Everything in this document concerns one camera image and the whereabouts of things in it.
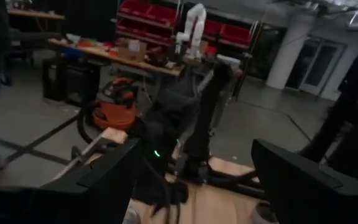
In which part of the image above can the cardboard box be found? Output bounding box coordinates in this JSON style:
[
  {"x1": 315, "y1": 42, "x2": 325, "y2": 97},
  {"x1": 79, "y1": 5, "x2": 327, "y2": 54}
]
[{"x1": 118, "y1": 39, "x2": 147, "y2": 62}]

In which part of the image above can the white-framed glass door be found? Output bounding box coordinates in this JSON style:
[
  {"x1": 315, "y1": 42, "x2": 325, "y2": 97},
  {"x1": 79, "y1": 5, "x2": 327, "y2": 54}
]
[{"x1": 286, "y1": 35, "x2": 347, "y2": 96}]

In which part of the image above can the white pillar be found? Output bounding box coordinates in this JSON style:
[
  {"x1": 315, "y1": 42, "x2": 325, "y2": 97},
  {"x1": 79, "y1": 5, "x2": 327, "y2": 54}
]
[{"x1": 265, "y1": 12, "x2": 315, "y2": 91}]

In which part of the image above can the black equipment case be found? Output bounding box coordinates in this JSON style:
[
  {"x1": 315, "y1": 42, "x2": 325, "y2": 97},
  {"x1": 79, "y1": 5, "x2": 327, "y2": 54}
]
[
  {"x1": 42, "y1": 57, "x2": 70, "y2": 103},
  {"x1": 65, "y1": 60, "x2": 102, "y2": 106}
]

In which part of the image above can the silver diet cola can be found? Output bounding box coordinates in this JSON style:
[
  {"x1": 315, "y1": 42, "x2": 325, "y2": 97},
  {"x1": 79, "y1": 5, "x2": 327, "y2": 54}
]
[
  {"x1": 124, "y1": 208, "x2": 141, "y2": 224},
  {"x1": 250, "y1": 202, "x2": 279, "y2": 224}
]

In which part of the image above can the orange shop vacuum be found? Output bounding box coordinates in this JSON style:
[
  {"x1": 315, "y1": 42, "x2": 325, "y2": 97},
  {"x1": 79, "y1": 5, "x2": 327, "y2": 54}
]
[{"x1": 91, "y1": 77, "x2": 139, "y2": 131}]

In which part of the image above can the blue bin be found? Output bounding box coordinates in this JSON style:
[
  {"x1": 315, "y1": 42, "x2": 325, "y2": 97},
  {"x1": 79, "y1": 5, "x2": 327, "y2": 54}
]
[{"x1": 60, "y1": 46, "x2": 85, "y2": 59}]

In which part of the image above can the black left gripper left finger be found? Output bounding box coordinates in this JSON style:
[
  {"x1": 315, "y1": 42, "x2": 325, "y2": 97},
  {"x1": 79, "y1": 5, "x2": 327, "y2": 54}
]
[{"x1": 0, "y1": 139, "x2": 140, "y2": 224}]

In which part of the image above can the black aluminium table frame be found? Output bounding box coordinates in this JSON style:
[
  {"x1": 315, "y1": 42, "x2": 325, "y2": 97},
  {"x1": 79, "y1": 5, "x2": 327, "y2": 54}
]
[{"x1": 53, "y1": 136, "x2": 267, "y2": 200}]

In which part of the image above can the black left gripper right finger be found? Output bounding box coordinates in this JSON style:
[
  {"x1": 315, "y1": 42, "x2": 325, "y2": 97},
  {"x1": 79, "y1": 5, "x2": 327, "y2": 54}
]
[{"x1": 251, "y1": 139, "x2": 358, "y2": 224}]

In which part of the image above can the wooden workbench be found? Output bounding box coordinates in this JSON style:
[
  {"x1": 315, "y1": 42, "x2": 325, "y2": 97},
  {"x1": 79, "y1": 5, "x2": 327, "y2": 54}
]
[
  {"x1": 48, "y1": 37, "x2": 244, "y2": 78},
  {"x1": 6, "y1": 8, "x2": 67, "y2": 21}
]

